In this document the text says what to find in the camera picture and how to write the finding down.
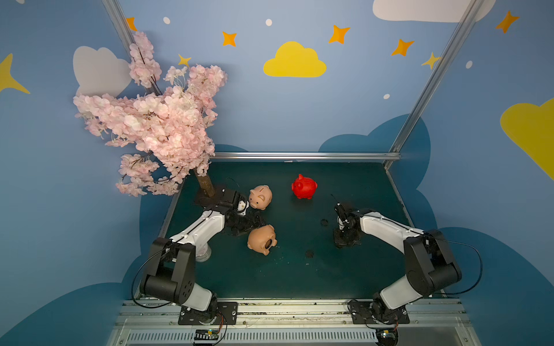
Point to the pink cherry blossom tree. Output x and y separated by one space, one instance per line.
168 129

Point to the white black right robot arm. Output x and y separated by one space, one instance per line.
430 265

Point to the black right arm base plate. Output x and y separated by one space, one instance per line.
376 312

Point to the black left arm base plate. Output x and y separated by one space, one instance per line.
220 312

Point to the peach piggy bank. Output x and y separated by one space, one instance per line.
261 240

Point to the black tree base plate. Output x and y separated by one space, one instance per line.
204 200

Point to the red piggy bank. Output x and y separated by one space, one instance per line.
304 187

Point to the aluminium right corner post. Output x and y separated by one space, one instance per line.
461 32

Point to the right small circuit board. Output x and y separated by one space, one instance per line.
387 337

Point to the aluminium back frame bar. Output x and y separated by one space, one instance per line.
305 156

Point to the aluminium corner post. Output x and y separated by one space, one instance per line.
461 32
117 21

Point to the small circuit board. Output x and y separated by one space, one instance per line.
387 337
206 337

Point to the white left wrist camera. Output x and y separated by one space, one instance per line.
242 207

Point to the pink piggy bank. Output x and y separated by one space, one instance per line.
260 197

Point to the aluminium left corner post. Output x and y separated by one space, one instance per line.
117 21

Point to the aluminium front rail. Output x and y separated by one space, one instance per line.
295 321

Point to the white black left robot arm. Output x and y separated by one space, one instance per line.
169 273

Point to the left small circuit board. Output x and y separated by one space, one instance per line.
206 337

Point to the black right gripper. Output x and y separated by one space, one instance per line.
344 231

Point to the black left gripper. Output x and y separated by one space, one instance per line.
244 220

